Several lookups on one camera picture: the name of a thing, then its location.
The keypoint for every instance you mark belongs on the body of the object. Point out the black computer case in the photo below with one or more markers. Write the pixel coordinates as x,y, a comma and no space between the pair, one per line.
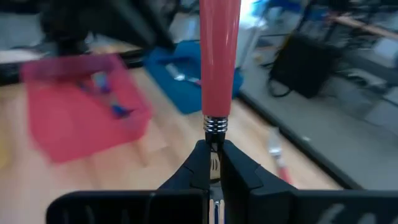
304,65

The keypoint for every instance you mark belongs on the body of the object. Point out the white round column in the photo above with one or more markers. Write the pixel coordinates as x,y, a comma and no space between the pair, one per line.
252,43

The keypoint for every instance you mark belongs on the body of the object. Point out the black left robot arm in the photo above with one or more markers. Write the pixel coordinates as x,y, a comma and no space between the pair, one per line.
93,18

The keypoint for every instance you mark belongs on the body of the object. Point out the blue plastic bin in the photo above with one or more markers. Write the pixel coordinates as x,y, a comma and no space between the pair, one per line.
183,96

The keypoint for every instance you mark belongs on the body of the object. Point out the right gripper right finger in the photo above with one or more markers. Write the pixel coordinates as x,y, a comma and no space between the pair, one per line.
280,205

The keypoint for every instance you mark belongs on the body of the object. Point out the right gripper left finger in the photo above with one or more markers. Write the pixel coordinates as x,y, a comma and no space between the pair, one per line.
174,205

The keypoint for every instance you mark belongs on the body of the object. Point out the pink plastic bin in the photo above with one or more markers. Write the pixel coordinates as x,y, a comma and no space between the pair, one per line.
77,130

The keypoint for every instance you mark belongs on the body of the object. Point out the iridescent rainbow metal fork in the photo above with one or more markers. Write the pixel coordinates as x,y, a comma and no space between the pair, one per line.
121,111

